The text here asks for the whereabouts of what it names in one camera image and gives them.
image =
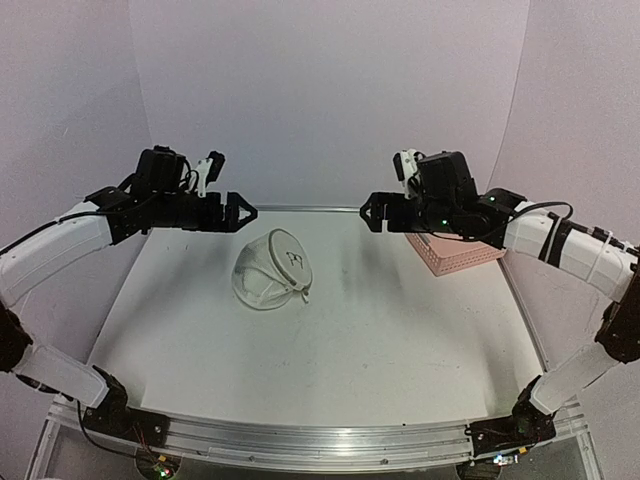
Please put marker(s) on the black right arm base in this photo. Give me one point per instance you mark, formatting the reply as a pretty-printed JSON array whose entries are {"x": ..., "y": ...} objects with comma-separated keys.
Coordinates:
[{"x": 525, "y": 426}]

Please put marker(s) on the pink plastic basket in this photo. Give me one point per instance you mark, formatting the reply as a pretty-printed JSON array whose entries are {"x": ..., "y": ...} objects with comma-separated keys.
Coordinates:
[{"x": 445, "y": 256}]

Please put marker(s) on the aluminium front rail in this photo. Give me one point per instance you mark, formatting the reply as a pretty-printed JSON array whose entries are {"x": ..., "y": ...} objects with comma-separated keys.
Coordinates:
[{"x": 299, "y": 448}]

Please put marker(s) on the white mesh laundry bag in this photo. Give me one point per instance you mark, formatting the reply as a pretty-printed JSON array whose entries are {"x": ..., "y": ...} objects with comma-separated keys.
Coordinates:
[{"x": 272, "y": 270}]

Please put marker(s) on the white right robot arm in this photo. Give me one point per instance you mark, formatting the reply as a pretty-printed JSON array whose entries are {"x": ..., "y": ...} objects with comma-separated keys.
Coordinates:
[{"x": 546, "y": 232}]

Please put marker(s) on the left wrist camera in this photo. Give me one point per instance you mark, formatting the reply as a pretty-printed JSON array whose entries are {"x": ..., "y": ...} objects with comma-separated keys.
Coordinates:
[{"x": 208, "y": 170}]

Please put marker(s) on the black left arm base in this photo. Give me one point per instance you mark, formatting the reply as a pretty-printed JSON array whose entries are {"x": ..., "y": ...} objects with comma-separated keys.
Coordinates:
[{"x": 114, "y": 417}]

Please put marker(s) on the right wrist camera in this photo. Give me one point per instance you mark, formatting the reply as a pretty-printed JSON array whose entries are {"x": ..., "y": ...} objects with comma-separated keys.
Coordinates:
[{"x": 407, "y": 172}]

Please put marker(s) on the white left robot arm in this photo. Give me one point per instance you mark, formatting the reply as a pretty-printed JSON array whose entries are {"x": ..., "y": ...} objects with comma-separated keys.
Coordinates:
[{"x": 103, "y": 219}]

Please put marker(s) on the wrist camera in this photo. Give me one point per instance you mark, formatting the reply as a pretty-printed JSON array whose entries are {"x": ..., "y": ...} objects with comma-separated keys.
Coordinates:
[
  {"x": 208, "y": 170},
  {"x": 407, "y": 172}
]

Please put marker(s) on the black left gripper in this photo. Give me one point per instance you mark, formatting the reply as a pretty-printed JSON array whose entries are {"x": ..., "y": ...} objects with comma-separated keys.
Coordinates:
[{"x": 214, "y": 219}]

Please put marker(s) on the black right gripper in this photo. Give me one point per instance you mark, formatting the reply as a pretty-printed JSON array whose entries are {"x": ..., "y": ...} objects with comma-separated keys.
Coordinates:
[{"x": 378, "y": 202}]

